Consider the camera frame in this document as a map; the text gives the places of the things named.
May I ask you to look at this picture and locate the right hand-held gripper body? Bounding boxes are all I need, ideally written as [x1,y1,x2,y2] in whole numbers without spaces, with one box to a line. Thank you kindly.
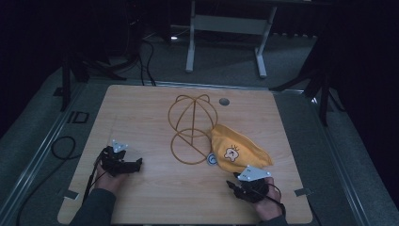
[235,165,275,203]

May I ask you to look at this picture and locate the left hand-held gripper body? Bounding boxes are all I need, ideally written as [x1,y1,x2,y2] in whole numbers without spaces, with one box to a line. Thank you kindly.
[101,139,136,177]

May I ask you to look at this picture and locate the yellow hat with cartoon print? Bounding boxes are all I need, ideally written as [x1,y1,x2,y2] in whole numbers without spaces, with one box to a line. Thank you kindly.
[209,123,275,174]

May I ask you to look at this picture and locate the gold wire hat stand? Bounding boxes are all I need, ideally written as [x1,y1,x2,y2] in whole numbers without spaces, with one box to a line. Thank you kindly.
[167,93,219,166]

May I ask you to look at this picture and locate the person's left hand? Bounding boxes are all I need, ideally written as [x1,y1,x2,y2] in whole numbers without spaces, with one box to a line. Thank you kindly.
[93,162,130,196]

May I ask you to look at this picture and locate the round blue hat tag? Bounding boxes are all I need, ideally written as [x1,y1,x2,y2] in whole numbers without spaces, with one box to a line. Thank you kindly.
[205,152,219,167]

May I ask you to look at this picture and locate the grey tape piece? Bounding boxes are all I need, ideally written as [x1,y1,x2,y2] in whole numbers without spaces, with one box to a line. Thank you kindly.
[294,186,313,198]
[63,188,80,201]

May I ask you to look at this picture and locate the black tripod stand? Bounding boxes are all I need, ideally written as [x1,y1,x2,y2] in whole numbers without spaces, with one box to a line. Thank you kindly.
[269,46,346,128]
[53,46,142,113]

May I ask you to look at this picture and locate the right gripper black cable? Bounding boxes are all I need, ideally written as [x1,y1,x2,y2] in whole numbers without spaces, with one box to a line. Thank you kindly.
[264,182,287,218]

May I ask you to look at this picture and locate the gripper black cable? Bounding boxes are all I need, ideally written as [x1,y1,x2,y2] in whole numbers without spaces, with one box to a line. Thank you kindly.
[81,153,106,203]
[264,182,287,218]

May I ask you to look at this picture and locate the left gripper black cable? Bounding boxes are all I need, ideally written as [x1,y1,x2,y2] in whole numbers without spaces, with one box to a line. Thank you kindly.
[81,153,106,203]

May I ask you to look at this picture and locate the black floor cable loop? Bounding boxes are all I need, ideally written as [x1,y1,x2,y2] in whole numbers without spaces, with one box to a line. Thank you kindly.
[15,135,83,226]

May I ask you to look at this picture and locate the black rectangular floor frame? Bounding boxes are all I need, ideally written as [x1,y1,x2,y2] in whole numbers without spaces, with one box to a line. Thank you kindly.
[66,110,90,124]

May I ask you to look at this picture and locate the black hanging cables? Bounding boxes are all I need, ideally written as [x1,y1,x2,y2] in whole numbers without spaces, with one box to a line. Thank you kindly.
[136,37,158,88]

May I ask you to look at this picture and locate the white metal desk frame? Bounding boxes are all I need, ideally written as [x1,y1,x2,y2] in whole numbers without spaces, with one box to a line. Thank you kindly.
[184,0,279,79]

